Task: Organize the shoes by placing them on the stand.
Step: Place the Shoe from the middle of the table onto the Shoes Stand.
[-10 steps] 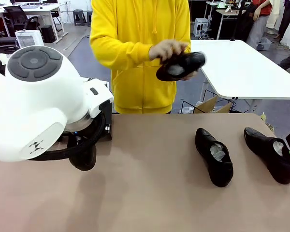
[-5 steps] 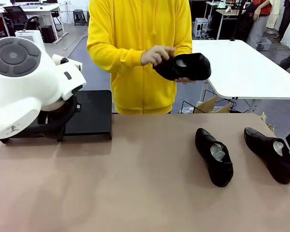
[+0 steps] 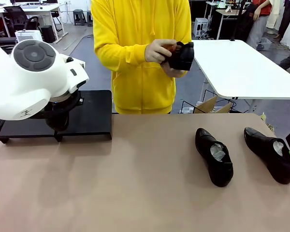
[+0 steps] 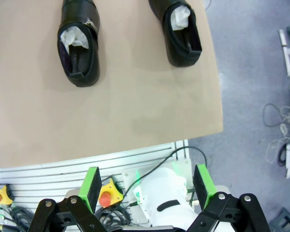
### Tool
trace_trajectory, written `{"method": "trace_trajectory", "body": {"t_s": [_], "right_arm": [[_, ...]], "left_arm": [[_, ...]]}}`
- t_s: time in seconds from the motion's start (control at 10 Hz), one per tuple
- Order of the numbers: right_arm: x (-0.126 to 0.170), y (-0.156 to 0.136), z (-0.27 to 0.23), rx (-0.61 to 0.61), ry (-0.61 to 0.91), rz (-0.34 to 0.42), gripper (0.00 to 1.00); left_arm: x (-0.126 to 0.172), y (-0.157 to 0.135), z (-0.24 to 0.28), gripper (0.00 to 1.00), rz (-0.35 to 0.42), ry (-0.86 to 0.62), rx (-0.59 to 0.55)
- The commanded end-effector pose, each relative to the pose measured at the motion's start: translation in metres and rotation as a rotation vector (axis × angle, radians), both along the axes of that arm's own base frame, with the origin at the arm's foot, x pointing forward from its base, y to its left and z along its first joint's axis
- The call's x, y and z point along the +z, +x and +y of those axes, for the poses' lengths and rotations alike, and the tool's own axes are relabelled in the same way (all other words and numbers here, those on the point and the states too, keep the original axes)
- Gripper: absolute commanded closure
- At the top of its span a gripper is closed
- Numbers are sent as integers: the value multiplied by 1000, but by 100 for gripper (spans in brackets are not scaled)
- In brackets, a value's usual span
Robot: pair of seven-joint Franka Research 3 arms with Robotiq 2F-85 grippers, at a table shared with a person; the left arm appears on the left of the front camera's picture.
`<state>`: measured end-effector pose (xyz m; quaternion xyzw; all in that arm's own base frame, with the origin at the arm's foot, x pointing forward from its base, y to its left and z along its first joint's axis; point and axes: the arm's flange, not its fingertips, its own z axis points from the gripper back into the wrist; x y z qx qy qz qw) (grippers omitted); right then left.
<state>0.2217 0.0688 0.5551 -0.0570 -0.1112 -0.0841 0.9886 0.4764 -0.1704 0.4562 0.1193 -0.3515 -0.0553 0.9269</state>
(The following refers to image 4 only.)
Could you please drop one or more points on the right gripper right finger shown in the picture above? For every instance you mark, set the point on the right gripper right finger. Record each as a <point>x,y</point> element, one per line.
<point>205,188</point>

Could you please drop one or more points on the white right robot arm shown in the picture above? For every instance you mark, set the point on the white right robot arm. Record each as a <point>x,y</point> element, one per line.
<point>164,188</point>

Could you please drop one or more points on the aluminium profile base frame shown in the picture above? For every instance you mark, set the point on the aluminium profile base frame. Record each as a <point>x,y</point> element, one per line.
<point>50,174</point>

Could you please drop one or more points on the white stuffing paper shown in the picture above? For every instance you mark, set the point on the white stuffing paper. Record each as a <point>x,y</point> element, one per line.
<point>73,36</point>
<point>181,17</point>

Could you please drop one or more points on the yellow emergency stop button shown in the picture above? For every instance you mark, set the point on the yellow emergency stop button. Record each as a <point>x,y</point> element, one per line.
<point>108,195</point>
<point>1,195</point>

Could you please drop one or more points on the white metal floor bracket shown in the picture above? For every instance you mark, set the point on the white metal floor bracket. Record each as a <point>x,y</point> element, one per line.
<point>288,50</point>

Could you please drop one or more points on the black leather shoe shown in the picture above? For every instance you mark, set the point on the black leather shoe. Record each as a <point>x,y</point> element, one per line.
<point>82,60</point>
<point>181,48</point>

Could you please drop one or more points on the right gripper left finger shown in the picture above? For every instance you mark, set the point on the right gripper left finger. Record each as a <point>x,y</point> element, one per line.
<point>87,193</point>

